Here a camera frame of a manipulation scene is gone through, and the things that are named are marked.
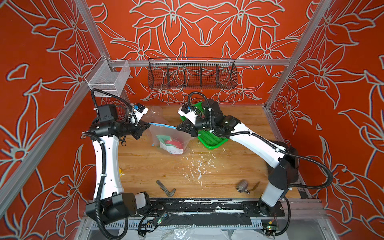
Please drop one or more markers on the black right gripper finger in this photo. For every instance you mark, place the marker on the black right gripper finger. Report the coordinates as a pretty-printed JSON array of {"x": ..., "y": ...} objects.
[
  {"x": 193, "y": 132},
  {"x": 185, "y": 126}
]

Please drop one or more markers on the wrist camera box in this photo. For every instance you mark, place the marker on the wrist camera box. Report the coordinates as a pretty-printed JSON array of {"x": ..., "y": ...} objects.
[
  {"x": 139, "y": 111},
  {"x": 187, "y": 112}
]

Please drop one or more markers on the black oval pad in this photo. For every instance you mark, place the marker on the black oval pad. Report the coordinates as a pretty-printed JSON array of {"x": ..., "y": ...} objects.
[{"x": 294, "y": 161}]

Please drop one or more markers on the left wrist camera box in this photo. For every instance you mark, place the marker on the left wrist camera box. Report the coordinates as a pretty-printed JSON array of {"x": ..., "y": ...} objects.
[{"x": 139, "y": 111}]

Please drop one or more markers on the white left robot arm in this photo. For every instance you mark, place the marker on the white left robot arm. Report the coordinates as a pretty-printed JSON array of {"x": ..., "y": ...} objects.
[{"x": 112, "y": 206}]

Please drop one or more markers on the green plastic perforated basket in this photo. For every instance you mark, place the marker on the green plastic perforated basket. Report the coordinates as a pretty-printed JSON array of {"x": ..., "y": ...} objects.
[{"x": 210, "y": 141}]

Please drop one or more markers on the clear zip-top bag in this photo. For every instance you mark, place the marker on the clear zip-top bag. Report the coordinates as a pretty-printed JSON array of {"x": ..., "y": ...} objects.
[{"x": 160, "y": 126}]

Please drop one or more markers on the dragon fruit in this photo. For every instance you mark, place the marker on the dragon fruit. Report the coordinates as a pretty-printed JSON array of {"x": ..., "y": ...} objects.
[{"x": 170, "y": 145}]

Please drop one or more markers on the black wire wall basket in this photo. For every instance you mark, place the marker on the black wire wall basket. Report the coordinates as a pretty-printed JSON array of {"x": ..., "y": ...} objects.
[{"x": 190, "y": 73}]

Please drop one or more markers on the clear acrylic wall bin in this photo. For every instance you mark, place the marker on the clear acrylic wall bin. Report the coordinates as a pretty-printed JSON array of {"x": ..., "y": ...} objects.
[{"x": 107, "y": 77}]

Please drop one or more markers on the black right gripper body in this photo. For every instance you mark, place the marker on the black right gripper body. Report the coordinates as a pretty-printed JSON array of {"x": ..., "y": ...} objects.
[{"x": 204, "y": 123}]

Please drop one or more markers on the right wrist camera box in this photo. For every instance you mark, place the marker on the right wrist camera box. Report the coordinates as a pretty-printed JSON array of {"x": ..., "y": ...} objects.
[{"x": 187, "y": 112}]

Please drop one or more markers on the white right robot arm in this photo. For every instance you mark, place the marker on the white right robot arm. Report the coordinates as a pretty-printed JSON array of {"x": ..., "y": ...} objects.
[{"x": 201, "y": 114}]

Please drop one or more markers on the grey L-shaped metal tool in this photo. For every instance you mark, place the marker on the grey L-shaped metal tool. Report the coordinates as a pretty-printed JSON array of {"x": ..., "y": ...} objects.
[{"x": 165, "y": 190}]

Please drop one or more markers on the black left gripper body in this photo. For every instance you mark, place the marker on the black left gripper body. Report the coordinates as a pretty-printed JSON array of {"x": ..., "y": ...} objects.
[{"x": 133, "y": 131}]

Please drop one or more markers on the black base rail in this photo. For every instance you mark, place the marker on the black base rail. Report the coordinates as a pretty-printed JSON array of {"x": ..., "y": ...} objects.
[{"x": 248, "y": 207}]

